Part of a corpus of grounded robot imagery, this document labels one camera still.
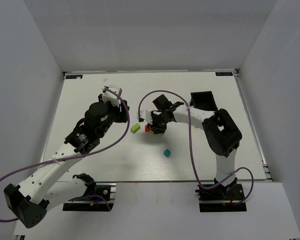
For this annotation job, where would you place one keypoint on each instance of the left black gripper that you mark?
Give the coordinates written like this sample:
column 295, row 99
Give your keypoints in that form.
column 122, row 114

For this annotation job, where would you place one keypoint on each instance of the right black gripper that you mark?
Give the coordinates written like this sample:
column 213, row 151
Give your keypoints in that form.
column 157, row 125

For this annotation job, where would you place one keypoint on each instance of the black plastic bin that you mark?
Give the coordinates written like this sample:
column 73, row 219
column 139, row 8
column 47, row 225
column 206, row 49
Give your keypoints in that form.
column 203, row 100

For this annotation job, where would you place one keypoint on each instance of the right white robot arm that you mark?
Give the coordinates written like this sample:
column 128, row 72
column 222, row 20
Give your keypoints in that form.
column 222, row 134

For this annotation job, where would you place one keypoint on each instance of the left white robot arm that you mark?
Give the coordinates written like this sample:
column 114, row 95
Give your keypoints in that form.
column 32, row 198

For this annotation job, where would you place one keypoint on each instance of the flat green block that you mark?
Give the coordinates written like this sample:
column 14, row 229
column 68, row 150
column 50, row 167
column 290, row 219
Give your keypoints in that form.
column 136, row 127

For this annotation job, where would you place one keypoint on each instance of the teal cube block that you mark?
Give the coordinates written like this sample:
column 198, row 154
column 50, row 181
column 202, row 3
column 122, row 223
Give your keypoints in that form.
column 167, row 153

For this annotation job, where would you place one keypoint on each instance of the left blue corner label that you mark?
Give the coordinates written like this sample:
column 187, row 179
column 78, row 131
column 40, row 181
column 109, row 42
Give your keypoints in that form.
column 74, row 76

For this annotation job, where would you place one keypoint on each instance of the blue corner label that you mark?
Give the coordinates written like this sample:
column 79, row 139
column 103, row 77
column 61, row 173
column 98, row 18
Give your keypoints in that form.
column 223, row 74
column 74, row 76

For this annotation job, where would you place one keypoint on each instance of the right blue corner label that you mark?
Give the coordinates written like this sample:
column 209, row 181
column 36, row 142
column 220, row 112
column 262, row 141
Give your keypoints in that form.
column 223, row 74

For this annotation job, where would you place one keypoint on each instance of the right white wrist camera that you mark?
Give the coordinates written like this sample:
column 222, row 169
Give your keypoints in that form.
column 144, row 115

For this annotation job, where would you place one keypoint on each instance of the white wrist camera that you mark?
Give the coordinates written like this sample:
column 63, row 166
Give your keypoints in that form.
column 110, row 95
column 144, row 115

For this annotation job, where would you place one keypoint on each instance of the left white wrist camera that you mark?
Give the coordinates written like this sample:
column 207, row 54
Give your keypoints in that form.
column 110, row 95

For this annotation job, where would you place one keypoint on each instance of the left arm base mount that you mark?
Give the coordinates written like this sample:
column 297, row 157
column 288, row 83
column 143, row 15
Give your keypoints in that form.
column 100, row 199

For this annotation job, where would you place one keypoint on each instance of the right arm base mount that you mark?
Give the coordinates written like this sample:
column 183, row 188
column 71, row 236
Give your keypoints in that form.
column 214, row 200

